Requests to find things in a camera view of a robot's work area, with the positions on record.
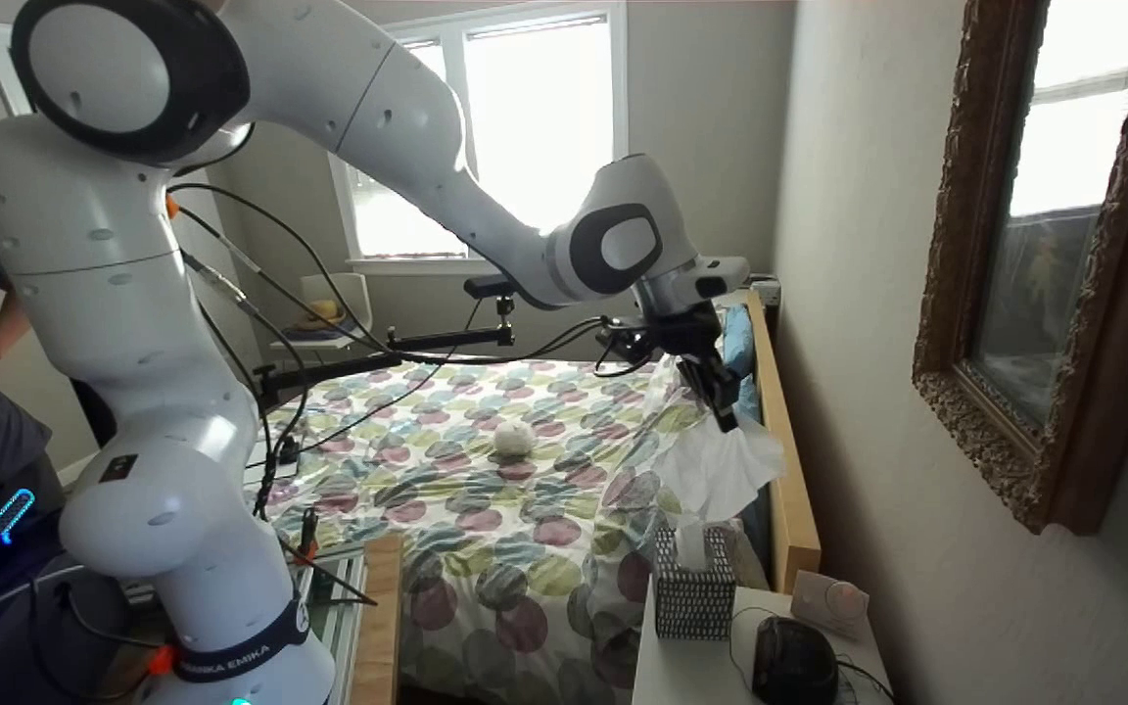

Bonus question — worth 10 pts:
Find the patterned tissue box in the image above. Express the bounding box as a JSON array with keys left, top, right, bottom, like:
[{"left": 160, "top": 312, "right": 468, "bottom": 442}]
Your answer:
[{"left": 652, "top": 530, "right": 737, "bottom": 640}]

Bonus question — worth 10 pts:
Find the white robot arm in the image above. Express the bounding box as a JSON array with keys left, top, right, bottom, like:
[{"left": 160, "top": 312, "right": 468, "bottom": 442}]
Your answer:
[{"left": 0, "top": 0, "right": 743, "bottom": 705}]

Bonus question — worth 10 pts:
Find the pink salt lamp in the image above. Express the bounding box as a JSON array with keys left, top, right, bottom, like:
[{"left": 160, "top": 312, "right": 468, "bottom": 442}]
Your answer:
[{"left": 791, "top": 571, "right": 871, "bottom": 643}]

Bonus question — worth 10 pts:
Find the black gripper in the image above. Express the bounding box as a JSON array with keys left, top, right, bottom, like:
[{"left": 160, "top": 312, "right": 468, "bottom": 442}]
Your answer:
[{"left": 628, "top": 305, "right": 737, "bottom": 433}]

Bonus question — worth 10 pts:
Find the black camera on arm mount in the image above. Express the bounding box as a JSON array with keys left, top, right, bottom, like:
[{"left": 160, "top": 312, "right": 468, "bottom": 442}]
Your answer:
[{"left": 256, "top": 275, "right": 518, "bottom": 405}]

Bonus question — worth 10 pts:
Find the black alarm clock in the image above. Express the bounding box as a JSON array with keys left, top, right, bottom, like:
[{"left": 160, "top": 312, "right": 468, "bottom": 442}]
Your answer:
[{"left": 752, "top": 618, "right": 839, "bottom": 705}]

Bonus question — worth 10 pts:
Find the white bedside cabinet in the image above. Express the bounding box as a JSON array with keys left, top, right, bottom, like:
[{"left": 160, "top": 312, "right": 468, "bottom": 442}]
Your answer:
[{"left": 629, "top": 588, "right": 895, "bottom": 705}]

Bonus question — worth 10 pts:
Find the white paper towel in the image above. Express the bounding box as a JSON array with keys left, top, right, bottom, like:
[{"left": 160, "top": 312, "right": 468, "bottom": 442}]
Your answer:
[{"left": 650, "top": 414, "right": 783, "bottom": 571}]

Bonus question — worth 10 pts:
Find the small white ball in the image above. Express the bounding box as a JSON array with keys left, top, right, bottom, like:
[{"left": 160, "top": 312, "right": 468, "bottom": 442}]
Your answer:
[{"left": 492, "top": 423, "right": 538, "bottom": 464}]

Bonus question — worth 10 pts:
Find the white chair with yellow toy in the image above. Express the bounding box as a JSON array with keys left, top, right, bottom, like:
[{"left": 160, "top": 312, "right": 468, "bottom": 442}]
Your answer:
[{"left": 284, "top": 272, "right": 370, "bottom": 345}]

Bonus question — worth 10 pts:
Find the wooden bed footboard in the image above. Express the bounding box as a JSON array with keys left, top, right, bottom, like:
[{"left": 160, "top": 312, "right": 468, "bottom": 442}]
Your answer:
[{"left": 350, "top": 532, "right": 404, "bottom": 705}]

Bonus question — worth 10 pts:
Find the wooden bed headboard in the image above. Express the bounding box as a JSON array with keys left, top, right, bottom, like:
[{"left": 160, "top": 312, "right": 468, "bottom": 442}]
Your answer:
[{"left": 743, "top": 285, "right": 822, "bottom": 592}]

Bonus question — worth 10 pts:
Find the floral bed cover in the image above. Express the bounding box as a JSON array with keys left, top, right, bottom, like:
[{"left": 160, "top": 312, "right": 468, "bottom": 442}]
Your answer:
[{"left": 244, "top": 356, "right": 713, "bottom": 705}]

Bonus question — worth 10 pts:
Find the ornate framed mirror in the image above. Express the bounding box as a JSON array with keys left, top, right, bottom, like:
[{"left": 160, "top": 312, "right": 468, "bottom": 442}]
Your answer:
[{"left": 914, "top": 0, "right": 1128, "bottom": 538}]

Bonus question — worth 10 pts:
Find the blue pillow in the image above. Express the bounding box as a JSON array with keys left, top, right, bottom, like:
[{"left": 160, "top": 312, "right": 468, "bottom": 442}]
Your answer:
[{"left": 715, "top": 302, "right": 765, "bottom": 418}]

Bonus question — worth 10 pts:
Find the white framed window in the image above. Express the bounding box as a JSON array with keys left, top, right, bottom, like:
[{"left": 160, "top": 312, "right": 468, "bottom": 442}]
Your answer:
[{"left": 326, "top": 6, "right": 634, "bottom": 275}]

